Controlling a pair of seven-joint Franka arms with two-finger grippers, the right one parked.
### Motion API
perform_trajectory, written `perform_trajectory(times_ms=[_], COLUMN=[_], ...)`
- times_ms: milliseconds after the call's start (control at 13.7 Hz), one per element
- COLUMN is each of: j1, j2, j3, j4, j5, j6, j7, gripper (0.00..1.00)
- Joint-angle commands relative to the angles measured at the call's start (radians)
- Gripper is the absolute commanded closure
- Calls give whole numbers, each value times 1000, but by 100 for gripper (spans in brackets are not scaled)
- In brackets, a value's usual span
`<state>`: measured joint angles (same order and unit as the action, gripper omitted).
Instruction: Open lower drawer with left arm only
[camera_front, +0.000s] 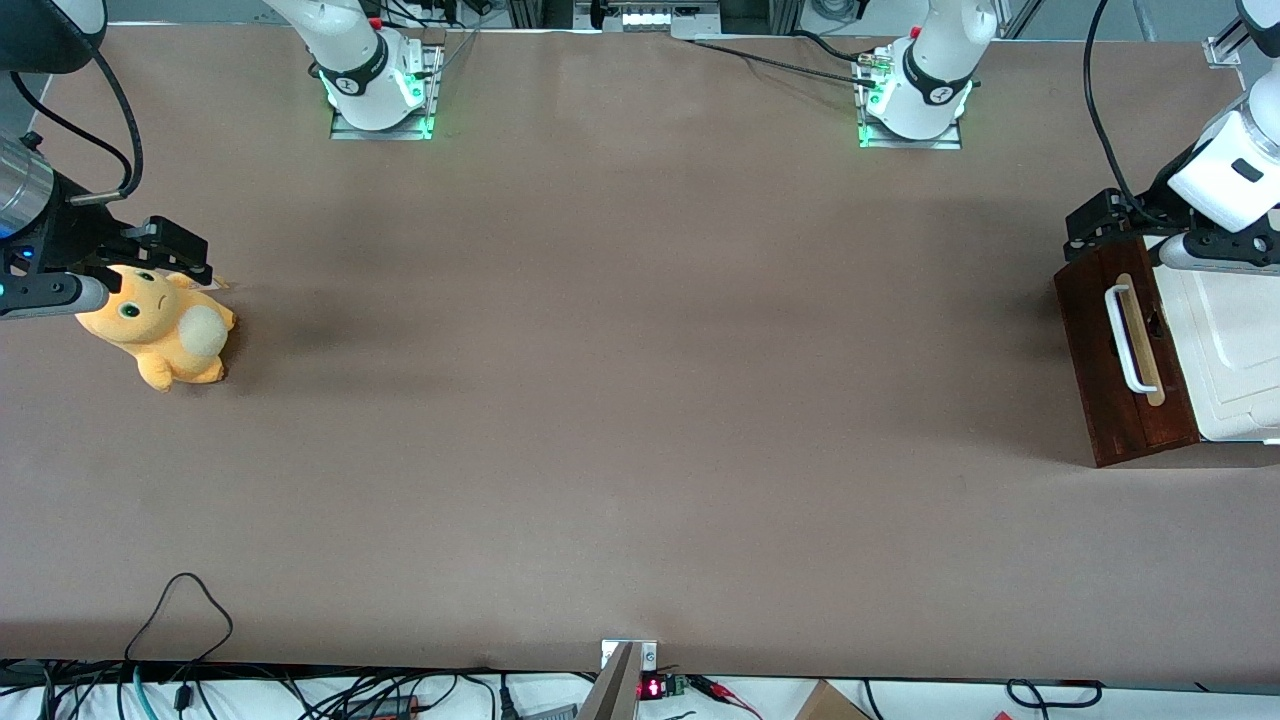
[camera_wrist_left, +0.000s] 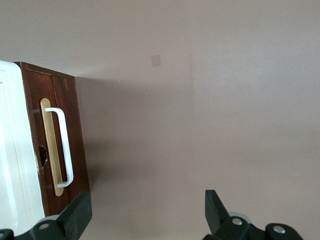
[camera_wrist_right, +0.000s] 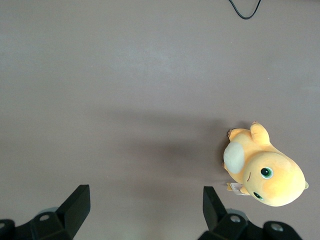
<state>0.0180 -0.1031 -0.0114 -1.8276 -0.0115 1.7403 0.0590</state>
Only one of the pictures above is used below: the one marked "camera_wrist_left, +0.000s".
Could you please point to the dark wood drawer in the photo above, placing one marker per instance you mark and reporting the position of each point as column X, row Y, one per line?
column 37, row 85

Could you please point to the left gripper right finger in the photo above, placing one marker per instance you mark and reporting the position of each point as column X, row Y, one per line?
column 217, row 215

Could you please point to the beige tape square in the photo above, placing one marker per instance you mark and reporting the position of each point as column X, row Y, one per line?
column 155, row 60

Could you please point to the white-topped wooden drawer cabinet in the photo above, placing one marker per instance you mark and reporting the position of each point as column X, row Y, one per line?
column 15, row 150

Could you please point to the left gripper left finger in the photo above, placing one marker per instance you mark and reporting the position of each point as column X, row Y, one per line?
column 72, row 220

